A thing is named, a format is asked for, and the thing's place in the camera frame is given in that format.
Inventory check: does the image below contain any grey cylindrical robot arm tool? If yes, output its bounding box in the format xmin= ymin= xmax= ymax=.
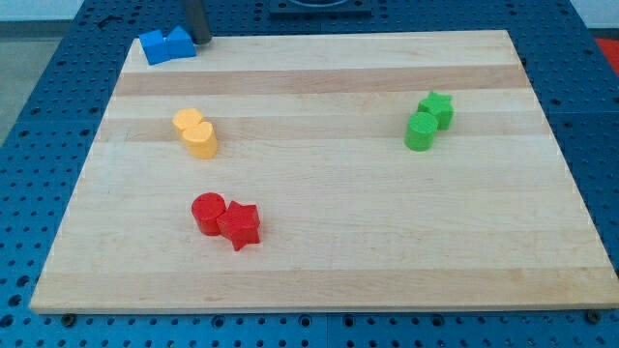
xmin=182 ymin=0 xmax=212 ymax=45

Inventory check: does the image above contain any red star block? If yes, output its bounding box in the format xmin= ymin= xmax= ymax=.
xmin=217 ymin=201 xmax=260 ymax=251

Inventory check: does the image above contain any green star block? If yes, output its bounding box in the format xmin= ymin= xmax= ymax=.
xmin=417 ymin=91 xmax=455 ymax=131

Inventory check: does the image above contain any light wooden board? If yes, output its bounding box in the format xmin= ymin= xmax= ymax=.
xmin=30 ymin=30 xmax=618 ymax=314

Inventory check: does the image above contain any red cylinder block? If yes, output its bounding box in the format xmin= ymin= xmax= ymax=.
xmin=191 ymin=192 xmax=226 ymax=236

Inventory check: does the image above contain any yellow heart block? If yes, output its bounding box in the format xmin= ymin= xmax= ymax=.
xmin=181 ymin=121 xmax=219 ymax=160

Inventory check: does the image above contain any green cylinder block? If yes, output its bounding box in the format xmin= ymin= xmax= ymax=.
xmin=404 ymin=112 xmax=438 ymax=152

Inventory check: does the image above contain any yellow hexagon block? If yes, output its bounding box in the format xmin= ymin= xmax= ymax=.
xmin=172 ymin=108 xmax=204 ymax=140

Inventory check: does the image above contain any blue pentagon block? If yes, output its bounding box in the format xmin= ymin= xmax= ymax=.
xmin=165 ymin=26 xmax=196 ymax=59

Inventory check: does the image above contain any blue cube block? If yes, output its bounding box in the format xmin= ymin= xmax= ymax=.
xmin=138 ymin=30 xmax=170 ymax=65

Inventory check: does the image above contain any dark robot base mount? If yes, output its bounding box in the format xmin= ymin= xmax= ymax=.
xmin=266 ymin=0 xmax=372 ymax=16

